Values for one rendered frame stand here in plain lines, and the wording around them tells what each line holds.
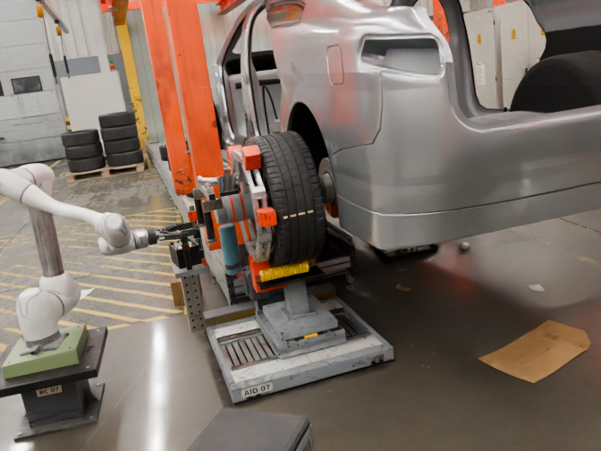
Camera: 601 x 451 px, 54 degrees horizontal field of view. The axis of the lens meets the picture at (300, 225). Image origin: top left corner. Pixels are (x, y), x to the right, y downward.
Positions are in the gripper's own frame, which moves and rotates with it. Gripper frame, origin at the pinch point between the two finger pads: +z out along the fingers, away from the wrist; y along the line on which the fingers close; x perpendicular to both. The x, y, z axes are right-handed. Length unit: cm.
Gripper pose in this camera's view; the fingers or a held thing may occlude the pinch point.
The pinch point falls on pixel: (191, 228)
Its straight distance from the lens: 276.4
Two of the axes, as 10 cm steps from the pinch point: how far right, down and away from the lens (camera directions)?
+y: 2.9, 2.1, -9.3
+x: -1.3, -9.6, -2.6
